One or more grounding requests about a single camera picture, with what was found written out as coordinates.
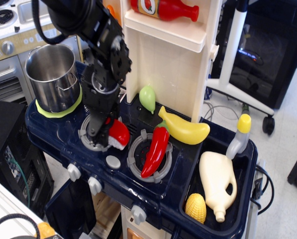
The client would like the yellow object bottom left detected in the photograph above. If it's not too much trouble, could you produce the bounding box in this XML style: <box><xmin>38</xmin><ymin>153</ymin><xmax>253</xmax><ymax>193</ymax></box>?
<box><xmin>37</xmin><ymin>222</ymin><xmax>56</xmax><ymax>239</ymax></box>

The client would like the white left stove knob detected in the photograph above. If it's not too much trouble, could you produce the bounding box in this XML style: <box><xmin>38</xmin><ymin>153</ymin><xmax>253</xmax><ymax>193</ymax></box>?
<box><xmin>67</xmin><ymin>163</ymin><xmax>81</xmax><ymax>182</ymax></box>

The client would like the red and white toy sushi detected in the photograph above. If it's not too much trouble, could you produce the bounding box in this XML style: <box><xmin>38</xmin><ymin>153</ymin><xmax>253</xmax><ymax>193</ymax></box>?
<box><xmin>105</xmin><ymin>119</ymin><xmax>130</xmax><ymax>150</ymax></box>

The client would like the green toy pear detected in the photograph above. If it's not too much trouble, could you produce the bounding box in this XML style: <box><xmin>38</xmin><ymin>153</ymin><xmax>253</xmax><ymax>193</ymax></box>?
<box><xmin>139</xmin><ymin>85</ymin><xmax>156</xmax><ymax>114</ymax></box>

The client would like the yellow toy corn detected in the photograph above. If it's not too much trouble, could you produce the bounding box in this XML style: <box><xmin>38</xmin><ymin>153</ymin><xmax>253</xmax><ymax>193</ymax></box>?
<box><xmin>185</xmin><ymin>193</ymin><xmax>206</xmax><ymax>224</ymax></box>

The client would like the black computer case right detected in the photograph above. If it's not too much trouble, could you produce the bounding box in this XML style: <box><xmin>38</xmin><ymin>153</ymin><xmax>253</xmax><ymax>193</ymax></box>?
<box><xmin>211</xmin><ymin>0</ymin><xmax>297</xmax><ymax>109</ymax></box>

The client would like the orange toy carrot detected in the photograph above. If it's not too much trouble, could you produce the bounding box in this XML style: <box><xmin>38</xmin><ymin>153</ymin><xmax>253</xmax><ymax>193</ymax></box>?
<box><xmin>107</xmin><ymin>4</ymin><xmax>119</xmax><ymax>22</ymax></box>

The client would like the grey yellow toy faucet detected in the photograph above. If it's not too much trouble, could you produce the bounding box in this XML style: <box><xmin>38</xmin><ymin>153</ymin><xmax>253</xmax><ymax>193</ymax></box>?
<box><xmin>226</xmin><ymin>114</ymin><xmax>252</xmax><ymax>159</ymax></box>

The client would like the black computer case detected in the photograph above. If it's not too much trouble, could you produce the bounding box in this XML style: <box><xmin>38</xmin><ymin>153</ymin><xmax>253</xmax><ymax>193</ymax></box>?
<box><xmin>211</xmin><ymin>0</ymin><xmax>297</xmax><ymax>109</ymax></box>
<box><xmin>0</xmin><ymin>101</ymin><xmax>54</xmax><ymax>218</ymax></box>

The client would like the navy toy kitchen counter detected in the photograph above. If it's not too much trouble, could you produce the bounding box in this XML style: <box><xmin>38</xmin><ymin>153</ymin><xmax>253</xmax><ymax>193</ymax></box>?
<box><xmin>24</xmin><ymin>61</ymin><xmax>258</xmax><ymax>239</ymax></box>

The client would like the white wheeled stand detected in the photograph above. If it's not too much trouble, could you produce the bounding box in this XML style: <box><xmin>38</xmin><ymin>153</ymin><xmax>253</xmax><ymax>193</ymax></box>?
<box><xmin>207</xmin><ymin>0</ymin><xmax>275</xmax><ymax>135</ymax></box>

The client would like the red toy ketchup bottle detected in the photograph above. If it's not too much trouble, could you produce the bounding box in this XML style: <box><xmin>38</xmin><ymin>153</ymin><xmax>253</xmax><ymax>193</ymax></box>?
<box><xmin>130</xmin><ymin>0</ymin><xmax>199</xmax><ymax>22</ymax></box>

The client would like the round grey push button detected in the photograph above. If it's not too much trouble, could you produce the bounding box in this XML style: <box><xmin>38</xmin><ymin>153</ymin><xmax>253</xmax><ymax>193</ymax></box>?
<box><xmin>105</xmin><ymin>155</ymin><xmax>121</xmax><ymax>170</ymax></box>

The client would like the green round mat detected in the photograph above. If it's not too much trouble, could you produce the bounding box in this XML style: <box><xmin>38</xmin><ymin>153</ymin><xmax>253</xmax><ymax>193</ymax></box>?
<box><xmin>35</xmin><ymin>86</ymin><xmax>84</xmax><ymax>119</ymax></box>

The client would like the black braided cable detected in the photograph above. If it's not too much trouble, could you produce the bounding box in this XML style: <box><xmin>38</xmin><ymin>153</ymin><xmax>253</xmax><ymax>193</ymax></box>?
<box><xmin>0</xmin><ymin>213</ymin><xmax>41</xmax><ymax>239</ymax></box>

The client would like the grey left toy burner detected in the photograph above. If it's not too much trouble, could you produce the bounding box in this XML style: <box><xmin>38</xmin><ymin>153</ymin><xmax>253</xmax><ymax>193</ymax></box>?
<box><xmin>78</xmin><ymin>115</ymin><xmax>111</xmax><ymax>152</ymax></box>

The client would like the yellow toy banana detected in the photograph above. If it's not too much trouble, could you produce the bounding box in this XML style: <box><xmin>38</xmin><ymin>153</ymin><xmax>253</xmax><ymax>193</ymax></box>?
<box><xmin>158</xmin><ymin>106</ymin><xmax>210</xmax><ymax>145</ymax></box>

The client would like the grey toy burner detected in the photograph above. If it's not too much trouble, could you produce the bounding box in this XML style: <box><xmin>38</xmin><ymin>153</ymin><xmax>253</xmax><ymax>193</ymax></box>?
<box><xmin>78</xmin><ymin>115</ymin><xmax>111</xmax><ymax>152</ymax></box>
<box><xmin>127</xmin><ymin>129</ymin><xmax>173</xmax><ymax>184</ymax></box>

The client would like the red toy chili pepper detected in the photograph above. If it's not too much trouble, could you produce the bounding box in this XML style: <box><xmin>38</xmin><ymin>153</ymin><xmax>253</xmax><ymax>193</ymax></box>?
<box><xmin>141</xmin><ymin>120</ymin><xmax>170</xmax><ymax>178</ymax></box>

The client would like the black computer case left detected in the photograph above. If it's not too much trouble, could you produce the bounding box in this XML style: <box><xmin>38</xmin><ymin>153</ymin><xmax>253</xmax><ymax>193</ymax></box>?
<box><xmin>0</xmin><ymin>101</ymin><xmax>54</xmax><ymax>218</ymax></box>

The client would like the cream toy jug bottle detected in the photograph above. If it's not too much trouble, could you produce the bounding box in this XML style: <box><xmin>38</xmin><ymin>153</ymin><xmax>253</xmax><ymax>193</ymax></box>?
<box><xmin>199</xmin><ymin>151</ymin><xmax>237</xmax><ymax>223</ymax></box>

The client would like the stainless steel pot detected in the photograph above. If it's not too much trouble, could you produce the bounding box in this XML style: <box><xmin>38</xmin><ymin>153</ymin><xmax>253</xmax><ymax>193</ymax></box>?
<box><xmin>25</xmin><ymin>44</ymin><xmax>80</xmax><ymax>113</ymax></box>

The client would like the cream toy shelf tower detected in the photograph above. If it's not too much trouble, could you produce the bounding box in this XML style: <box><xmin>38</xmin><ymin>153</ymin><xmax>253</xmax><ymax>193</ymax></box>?
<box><xmin>105</xmin><ymin>0</ymin><xmax>223</xmax><ymax>124</ymax></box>

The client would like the black cable at right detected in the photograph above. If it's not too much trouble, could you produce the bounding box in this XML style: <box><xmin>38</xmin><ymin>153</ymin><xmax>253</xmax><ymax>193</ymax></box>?
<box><xmin>250</xmin><ymin>164</ymin><xmax>275</xmax><ymax>216</ymax></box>

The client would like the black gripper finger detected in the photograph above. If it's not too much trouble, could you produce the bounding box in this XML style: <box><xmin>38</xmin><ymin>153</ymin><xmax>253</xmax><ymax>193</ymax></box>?
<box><xmin>88</xmin><ymin>113</ymin><xmax>106</xmax><ymax>138</ymax></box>
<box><xmin>96</xmin><ymin>117</ymin><xmax>115</xmax><ymax>148</ymax></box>

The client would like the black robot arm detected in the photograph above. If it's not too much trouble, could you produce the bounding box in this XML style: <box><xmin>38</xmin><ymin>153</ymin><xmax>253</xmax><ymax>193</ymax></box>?
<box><xmin>32</xmin><ymin>0</ymin><xmax>132</xmax><ymax>150</ymax></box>

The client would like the white middle stove knob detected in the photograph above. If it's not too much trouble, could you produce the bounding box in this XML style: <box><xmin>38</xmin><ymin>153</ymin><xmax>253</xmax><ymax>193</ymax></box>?
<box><xmin>88</xmin><ymin>177</ymin><xmax>102</xmax><ymax>196</ymax></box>

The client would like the white wooden toy stove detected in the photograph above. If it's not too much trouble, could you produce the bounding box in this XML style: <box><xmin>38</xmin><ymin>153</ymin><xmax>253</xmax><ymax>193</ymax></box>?
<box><xmin>0</xmin><ymin>0</ymin><xmax>94</xmax><ymax>105</ymax></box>

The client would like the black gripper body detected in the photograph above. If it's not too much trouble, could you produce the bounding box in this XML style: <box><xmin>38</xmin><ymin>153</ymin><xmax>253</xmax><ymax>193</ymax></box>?
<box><xmin>81</xmin><ymin>66</ymin><xmax>120</xmax><ymax>124</ymax></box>

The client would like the grey right toy burner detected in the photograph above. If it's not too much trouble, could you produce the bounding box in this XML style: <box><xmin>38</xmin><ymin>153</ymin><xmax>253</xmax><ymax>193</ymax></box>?
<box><xmin>127</xmin><ymin>129</ymin><xmax>173</xmax><ymax>184</ymax></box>

